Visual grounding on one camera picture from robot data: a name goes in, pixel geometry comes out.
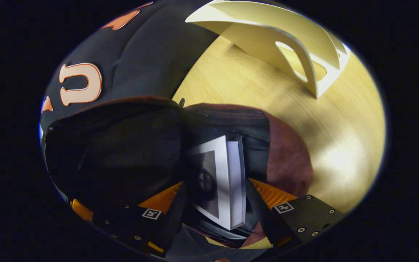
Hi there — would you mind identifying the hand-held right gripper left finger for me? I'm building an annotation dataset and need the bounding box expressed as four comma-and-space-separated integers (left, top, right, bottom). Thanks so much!
97, 181, 188, 257

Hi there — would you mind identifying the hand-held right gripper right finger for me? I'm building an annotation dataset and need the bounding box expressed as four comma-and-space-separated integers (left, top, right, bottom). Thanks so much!
245, 178, 346, 248

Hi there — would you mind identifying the black and white cover book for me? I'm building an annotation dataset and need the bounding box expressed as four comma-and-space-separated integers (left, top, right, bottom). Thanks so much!
188, 135, 247, 230

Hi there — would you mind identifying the dark red schoolbag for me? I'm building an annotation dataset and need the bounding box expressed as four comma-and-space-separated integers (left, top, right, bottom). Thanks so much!
44, 96, 314, 251

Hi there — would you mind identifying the white plastic bookshelf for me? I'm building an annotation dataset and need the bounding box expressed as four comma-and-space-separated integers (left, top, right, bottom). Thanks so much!
185, 0, 351, 99

